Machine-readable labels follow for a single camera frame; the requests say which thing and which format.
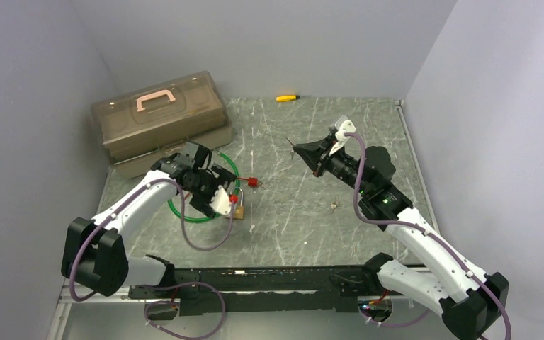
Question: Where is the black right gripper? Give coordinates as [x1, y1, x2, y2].
[294, 134, 371, 196]

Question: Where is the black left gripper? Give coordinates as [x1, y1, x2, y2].
[185, 164, 237, 218]

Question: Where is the green cable lock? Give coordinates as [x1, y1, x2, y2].
[167, 151, 242, 225]

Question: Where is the brass padlock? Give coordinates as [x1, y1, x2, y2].
[230, 187, 244, 220]

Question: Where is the red cable padlock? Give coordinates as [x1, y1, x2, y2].
[238, 177, 261, 188]

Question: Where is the bunch of small keys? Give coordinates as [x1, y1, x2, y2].
[330, 200, 342, 212]

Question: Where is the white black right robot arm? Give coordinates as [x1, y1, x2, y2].
[292, 132, 512, 339]

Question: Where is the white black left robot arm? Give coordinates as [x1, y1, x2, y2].
[61, 142, 238, 302]

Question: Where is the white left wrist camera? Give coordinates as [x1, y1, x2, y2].
[209, 186, 233, 216]

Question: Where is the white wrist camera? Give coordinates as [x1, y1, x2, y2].
[209, 186, 233, 216]
[329, 115, 357, 156]

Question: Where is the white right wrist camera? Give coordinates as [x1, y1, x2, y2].
[329, 115, 357, 156]

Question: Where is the yellow handled screwdriver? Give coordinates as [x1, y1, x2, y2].
[276, 95, 301, 103]

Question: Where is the brown translucent toolbox pink handle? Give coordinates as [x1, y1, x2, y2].
[91, 71, 232, 179]

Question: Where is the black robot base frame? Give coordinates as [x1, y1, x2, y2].
[129, 265, 393, 321]

